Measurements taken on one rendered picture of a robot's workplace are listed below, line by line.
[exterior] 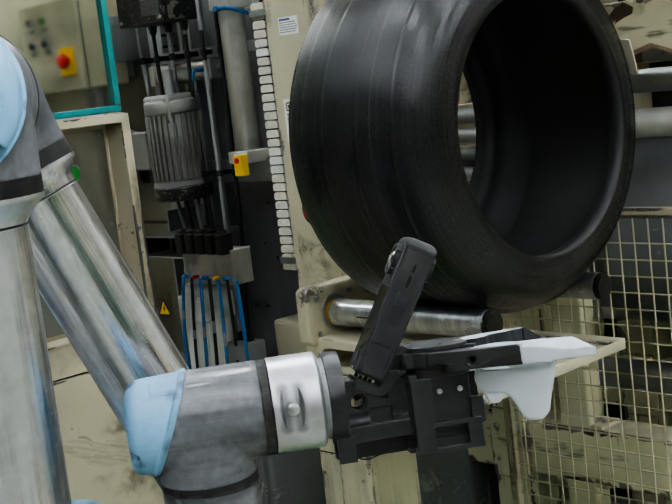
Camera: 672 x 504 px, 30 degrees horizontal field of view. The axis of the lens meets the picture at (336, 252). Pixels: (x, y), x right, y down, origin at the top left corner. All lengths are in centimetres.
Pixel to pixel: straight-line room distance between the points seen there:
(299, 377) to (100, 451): 128
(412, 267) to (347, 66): 87
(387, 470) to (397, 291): 131
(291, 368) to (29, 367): 19
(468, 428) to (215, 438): 19
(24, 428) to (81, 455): 125
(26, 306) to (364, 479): 137
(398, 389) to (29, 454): 28
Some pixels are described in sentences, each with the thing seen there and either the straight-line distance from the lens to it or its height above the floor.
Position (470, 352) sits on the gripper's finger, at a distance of 94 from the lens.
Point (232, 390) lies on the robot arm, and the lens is 95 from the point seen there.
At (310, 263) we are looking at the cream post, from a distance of 220.
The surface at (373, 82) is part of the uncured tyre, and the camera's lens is 176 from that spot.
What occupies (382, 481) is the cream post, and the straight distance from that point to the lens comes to 226.
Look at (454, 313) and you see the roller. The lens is 189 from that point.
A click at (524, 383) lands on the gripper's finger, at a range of 95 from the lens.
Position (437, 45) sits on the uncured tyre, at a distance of 176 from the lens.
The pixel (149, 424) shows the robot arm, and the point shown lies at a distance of 95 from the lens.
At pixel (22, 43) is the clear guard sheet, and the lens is 215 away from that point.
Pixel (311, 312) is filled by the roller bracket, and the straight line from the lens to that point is 206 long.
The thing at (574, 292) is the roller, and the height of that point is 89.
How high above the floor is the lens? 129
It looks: 8 degrees down
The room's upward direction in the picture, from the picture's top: 7 degrees counter-clockwise
